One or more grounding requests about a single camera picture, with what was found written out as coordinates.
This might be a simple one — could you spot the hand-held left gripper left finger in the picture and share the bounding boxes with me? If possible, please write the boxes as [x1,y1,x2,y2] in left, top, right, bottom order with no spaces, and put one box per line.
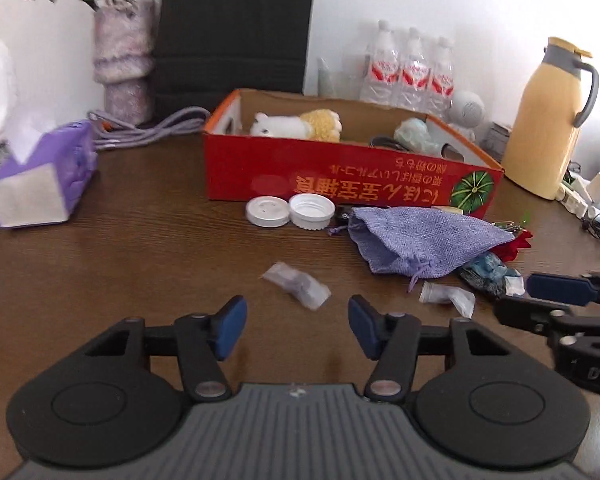
[82,296,248,403]

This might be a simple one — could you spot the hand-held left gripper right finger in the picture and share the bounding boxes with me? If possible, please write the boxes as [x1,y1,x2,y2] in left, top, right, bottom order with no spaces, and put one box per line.
[347,295,511,403]

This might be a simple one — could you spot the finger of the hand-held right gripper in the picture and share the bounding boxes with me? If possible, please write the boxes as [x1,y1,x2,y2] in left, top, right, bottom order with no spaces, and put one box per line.
[526,266,600,311]
[494,296,600,341]

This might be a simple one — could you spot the dark blue wrapper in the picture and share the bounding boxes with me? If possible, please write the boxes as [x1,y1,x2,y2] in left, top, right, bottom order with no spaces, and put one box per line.
[457,252,523,301]

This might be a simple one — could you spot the red fabric flower hair clip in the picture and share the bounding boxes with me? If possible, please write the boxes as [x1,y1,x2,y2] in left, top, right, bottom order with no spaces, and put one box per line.
[495,217,533,263]

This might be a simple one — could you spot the small clear plastic packet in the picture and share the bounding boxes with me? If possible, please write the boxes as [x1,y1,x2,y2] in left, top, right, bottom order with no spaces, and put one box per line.
[261,261,332,311]
[419,280,477,318]

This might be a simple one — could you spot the purple cloth drawstring pouch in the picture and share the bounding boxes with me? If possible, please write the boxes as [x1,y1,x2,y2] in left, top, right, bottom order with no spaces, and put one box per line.
[328,206,516,291]

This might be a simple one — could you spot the white lid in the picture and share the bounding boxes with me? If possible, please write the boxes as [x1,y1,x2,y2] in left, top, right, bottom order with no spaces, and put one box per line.
[246,196,292,228]

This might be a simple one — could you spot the white screw cap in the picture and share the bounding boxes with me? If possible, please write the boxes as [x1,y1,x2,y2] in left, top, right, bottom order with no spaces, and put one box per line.
[288,194,337,231]

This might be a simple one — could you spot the red cardboard box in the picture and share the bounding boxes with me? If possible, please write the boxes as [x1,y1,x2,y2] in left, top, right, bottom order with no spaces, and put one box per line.
[202,88,505,223]

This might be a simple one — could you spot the grey braided usb cable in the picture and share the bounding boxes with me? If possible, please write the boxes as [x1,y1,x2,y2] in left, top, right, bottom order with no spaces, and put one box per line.
[370,135,411,151]

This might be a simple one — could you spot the pale green plastic bag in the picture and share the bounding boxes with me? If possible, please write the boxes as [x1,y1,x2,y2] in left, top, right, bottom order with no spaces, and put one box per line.
[394,118,443,156]

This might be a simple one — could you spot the white and yellow plush toy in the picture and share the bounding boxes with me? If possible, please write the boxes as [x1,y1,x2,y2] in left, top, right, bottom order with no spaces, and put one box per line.
[250,109,342,143]

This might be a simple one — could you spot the white power strip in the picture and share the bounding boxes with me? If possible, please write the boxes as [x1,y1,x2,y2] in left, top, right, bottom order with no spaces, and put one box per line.
[555,180,600,218]

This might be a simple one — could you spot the yellow thermos jug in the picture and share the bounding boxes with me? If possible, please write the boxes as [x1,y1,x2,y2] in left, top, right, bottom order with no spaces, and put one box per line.
[500,36,600,201]

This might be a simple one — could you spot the small grey box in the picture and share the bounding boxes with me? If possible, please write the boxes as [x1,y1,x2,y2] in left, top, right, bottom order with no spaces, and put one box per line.
[487,122,513,161]

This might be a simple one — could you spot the white robot-shaped speaker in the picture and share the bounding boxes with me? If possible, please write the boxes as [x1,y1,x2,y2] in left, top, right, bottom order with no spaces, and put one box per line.
[447,91,486,141]

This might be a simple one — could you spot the purple tissue box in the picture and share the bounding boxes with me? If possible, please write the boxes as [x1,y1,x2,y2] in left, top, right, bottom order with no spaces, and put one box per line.
[0,120,99,229]

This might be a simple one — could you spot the clear water bottle red label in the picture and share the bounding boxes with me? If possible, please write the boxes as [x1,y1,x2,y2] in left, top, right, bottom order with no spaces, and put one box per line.
[360,20,401,106]
[426,36,456,118]
[397,27,431,111]

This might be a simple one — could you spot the clear glass cup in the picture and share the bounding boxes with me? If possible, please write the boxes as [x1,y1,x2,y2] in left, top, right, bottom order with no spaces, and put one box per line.
[317,57,361,98]

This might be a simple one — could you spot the mottled purple vase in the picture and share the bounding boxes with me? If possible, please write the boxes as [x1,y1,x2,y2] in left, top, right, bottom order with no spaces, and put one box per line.
[92,0,157,126]

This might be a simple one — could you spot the black paper bag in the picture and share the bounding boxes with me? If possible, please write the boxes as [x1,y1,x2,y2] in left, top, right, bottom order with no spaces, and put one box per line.
[152,0,318,118]

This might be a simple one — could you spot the lavender braided cable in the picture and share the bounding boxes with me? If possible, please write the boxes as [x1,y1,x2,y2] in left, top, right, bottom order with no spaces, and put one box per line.
[87,106,212,151]

